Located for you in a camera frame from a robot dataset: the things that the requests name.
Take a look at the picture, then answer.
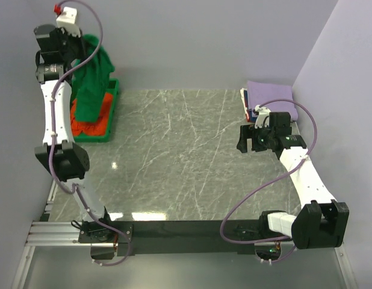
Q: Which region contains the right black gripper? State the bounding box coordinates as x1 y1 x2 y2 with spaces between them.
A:
237 123 275 153

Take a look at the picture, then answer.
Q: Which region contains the green t-shirt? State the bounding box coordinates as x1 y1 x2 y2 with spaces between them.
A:
72 47 115 123

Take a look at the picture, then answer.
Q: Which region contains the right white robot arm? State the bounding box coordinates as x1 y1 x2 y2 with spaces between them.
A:
237 112 349 249

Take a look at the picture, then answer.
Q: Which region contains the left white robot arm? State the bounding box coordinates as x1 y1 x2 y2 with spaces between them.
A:
34 24 116 242

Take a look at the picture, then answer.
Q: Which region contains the stack of folded shirts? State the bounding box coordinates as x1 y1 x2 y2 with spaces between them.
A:
240 88 252 123

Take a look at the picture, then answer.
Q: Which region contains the folded purple t-shirt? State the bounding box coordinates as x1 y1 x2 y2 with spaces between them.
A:
247 81 298 122

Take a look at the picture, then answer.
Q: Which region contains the green plastic bin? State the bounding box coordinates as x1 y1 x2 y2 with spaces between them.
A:
70 78 120 143

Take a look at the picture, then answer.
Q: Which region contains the orange t-shirt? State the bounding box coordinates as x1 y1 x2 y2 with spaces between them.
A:
70 92 116 142

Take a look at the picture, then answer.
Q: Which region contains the black base beam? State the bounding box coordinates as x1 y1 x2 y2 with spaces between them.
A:
77 219 295 259

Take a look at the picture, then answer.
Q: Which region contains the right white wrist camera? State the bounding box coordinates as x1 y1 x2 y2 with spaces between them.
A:
253 105 271 129

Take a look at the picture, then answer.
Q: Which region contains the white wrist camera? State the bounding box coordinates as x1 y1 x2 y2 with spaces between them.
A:
54 4 81 37
253 105 271 129

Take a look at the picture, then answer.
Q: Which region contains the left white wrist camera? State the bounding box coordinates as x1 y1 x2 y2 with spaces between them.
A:
54 4 81 37

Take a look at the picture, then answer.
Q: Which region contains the aluminium rail frame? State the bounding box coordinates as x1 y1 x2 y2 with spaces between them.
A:
11 180 84 289

